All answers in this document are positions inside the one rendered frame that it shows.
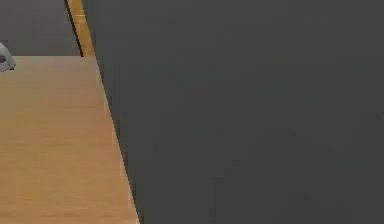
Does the orange wooden door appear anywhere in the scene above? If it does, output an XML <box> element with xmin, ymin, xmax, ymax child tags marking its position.
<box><xmin>64</xmin><ymin>0</ymin><xmax>97</xmax><ymax>58</ymax></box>

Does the grey rounded object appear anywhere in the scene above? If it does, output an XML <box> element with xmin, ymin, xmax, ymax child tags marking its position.
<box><xmin>0</xmin><ymin>41</ymin><xmax>17</xmax><ymax>73</ymax></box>

